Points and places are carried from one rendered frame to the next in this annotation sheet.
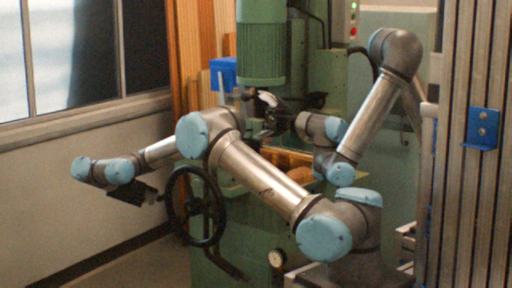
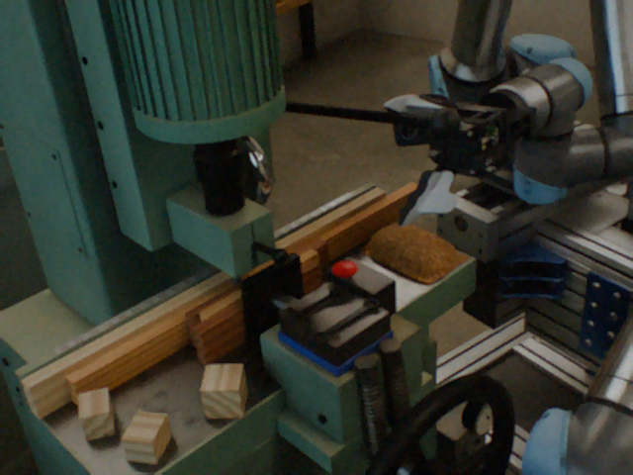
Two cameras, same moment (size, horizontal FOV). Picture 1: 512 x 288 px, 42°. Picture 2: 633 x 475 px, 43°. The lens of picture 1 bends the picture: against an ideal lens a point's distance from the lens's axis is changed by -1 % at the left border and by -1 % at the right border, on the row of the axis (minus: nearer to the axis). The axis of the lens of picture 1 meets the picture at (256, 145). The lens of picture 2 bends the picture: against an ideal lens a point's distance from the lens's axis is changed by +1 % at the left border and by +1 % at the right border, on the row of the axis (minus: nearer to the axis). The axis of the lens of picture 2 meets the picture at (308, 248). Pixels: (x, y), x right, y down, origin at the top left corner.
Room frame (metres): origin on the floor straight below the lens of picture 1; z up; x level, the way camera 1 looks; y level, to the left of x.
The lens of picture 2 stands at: (2.15, 0.85, 1.55)
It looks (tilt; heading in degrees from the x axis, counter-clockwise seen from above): 32 degrees down; 279
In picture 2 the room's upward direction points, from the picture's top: 5 degrees counter-clockwise
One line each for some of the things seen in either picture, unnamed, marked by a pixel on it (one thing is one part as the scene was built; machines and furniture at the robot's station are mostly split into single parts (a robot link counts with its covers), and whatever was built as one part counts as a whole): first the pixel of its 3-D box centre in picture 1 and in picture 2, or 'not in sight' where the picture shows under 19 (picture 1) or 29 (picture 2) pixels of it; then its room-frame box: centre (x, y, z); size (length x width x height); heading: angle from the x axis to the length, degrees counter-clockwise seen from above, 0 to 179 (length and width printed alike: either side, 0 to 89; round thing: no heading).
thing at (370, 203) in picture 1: (357, 215); not in sight; (1.58, -0.25, 0.98); 0.13 x 0.12 x 0.14; 145
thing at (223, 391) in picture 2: not in sight; (224, 391); (2.37, 0.17, 0.92); 0.04 x 0.04 x 0.04; 3
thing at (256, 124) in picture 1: (265, 128); (222, 231); (2.40, -0.03, 1.02); 0.14 x 0.07 x 0.09; 139
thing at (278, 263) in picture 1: (278, 259); (478, 417); (2.05, -0.07, 0.65); 0.06 x 0.04 x 0.08; 49
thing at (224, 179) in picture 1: (226, 167); (342, 359); (2.24, 0.11, 0.92); 0.15 x 0.13 x 0.09; 49
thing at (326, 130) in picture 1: (326, 129); (548, 95); (1.97, -0.21, 1.11); 0.11 x 0.08 x 0.09; 49
